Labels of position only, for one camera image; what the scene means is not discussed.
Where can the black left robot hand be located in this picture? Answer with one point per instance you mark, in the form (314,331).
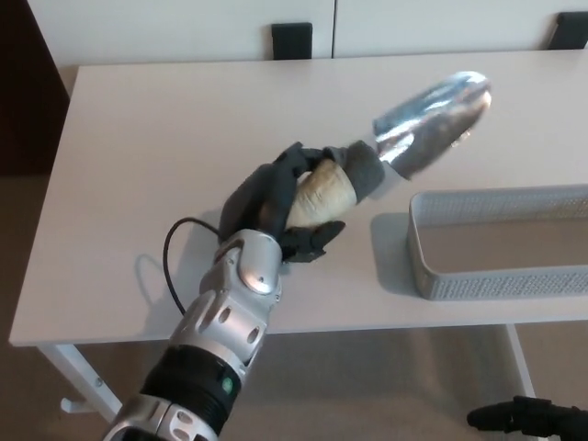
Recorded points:
(257,193)

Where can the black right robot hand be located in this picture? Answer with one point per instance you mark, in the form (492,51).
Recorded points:
(528,418)

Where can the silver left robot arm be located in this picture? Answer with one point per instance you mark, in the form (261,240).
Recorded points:
(220,312)

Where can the white desk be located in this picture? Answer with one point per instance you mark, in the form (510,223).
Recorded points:
(161,138)

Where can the grey mesh container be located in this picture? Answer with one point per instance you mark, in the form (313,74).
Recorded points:
(505,285)

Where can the white desk hook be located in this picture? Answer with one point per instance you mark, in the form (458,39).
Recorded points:
(73,404)

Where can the white cabinet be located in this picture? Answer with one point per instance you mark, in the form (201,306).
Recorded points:
(436,23)

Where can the dark brown wooden panel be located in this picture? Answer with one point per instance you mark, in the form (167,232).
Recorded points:
(23,92)

